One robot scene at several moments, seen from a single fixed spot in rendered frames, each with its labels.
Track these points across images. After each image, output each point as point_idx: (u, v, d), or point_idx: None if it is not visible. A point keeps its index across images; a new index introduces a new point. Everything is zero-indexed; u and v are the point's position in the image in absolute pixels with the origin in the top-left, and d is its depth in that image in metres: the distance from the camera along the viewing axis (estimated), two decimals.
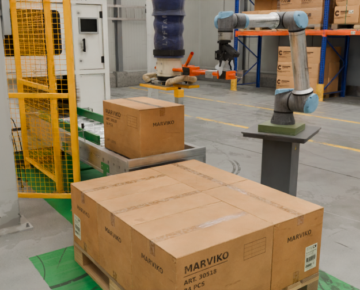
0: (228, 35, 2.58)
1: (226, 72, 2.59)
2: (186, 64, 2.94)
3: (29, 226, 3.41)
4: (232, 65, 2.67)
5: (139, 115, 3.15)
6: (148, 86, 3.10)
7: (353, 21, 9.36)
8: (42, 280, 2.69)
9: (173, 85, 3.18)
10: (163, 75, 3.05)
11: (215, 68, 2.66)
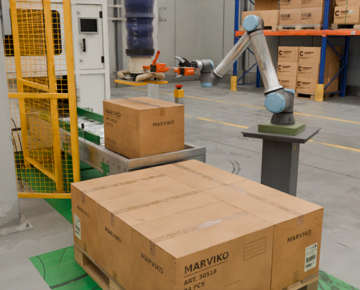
0: (200, 64, 3.40)
1: (185, 68, 2.90)
2: (154, 62, 3.25)
3: (29, 226, 3.41)
4: (181, 74, 3.33)
5: (139, 115, 3.15)
6: (121, 82, 3.42)
7: (353, 21, 9.36)
8: (42, 280, 2.69)
9: (144, 81, 3.50)
10: (134, 72, 3.37)
11: None
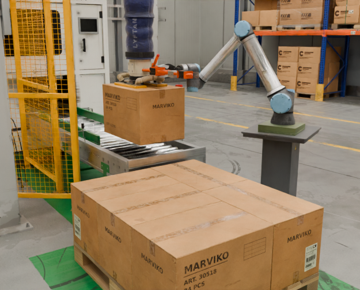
0: (186, 68, 3.32)
1: (184, 72, 2.90)
2: (153, 65, 3.25)
3: (29, 226, 3.41)
4: (165, 76, 3.25)
5: (139, 97, 3.11)
6: (121, 85, 3.42)
7: (353, 21, 9.36)
8: (42, 280, 2.69)
9: (144, 84, 3.50)
10: (133, 75, 3.37)
11: None
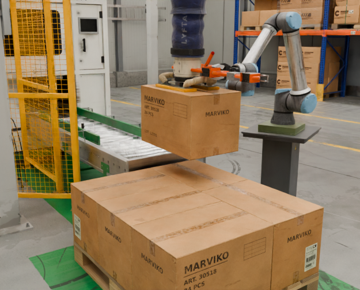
0: (243, 68, 2.82)
1: (250, 75, 2.39)
2: (205, 65, 2.75)
3: (29, 226, 3.41)
4: (220, 78, 2.74)
5: (190, 103, 2.61)
6: (165, 87, 2.92)
7: (353, 21, 9.36)
8: (42, 280, 2.69)
9: (190, 86, 2.99)
10: (180, 75, 2.86)
11: (213, 64, 2.75)
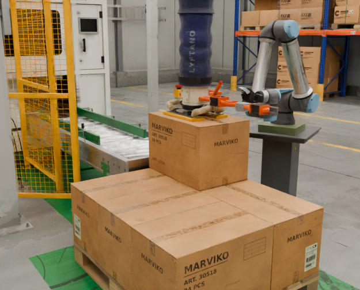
0: (266, 95, 2.87)
1: (260, 107, 2.36)
2: (213, 94, 2.72)
3: (29, 226, 3.41)
4: None
5: (199, 133, 2.58)
6: (172, 115, 2.89)
7: (353, 21, 9.36)
8: (42, 280, 2.69)
9: None
10: (188, 103, 2.84)
11: None
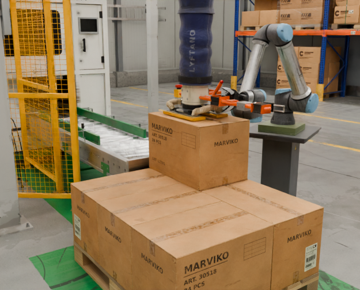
0: (252, 95, 2.80)
1: (261, 106, 2.37)
2: (214, 93, 2.72)
3: (29, 226, 3.41)
4: (230, 109, 2.73)
5: (199, 133, 2.58)
6: (172, 115, 2.89)
7: (353, 21, 9.36)
8: (42, 280, 2.69)
9: None
10: (189, 103, 2.84)
11: None
